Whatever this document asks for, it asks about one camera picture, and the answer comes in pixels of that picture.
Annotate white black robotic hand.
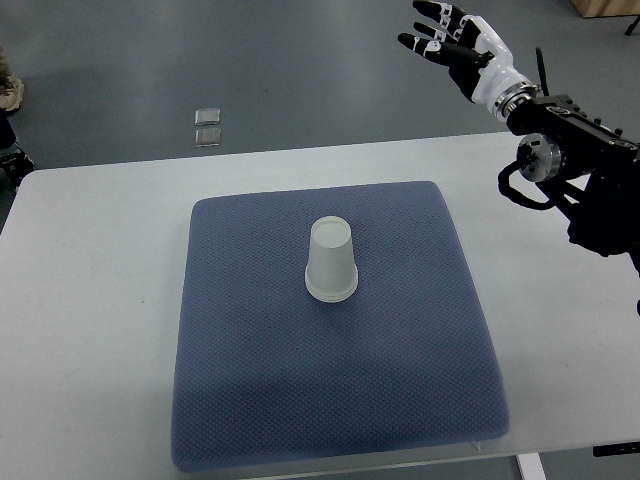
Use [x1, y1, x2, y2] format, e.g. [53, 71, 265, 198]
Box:
[398, 1, 536, 122]

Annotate white paper cup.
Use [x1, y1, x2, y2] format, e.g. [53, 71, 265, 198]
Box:
[305, 216, 359, 292]
[305, 282, 358, 303]

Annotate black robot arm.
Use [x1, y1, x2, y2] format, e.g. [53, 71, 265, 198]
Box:
[498, 49, 639, 268]

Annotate wooden box corner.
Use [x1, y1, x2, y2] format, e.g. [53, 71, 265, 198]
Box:
[571, 0, 639, 18]

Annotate black tripod foot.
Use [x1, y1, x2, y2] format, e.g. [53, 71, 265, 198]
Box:
[624, 16, 640, 36]

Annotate upper metal floor plate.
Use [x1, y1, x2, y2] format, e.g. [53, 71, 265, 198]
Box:
[194, 107, 221, 126]

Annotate blue textured cushion mat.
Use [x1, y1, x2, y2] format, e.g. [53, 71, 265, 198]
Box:
[171, 181, 509, 472]

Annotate white table leg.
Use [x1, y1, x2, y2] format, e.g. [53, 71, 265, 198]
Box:
[516, 453, 547, 480]

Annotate black table control panel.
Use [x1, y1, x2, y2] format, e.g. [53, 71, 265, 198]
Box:
[592, 441, 640, 458]

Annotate beige shoe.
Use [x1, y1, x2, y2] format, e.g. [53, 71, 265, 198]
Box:
[0, 75, 25, 114]

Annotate black object at left edge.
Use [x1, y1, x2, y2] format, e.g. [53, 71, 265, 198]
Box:
[0, 111, 35, 191]

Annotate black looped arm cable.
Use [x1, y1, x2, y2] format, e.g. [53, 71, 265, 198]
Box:
[497, 159, 571, 211]

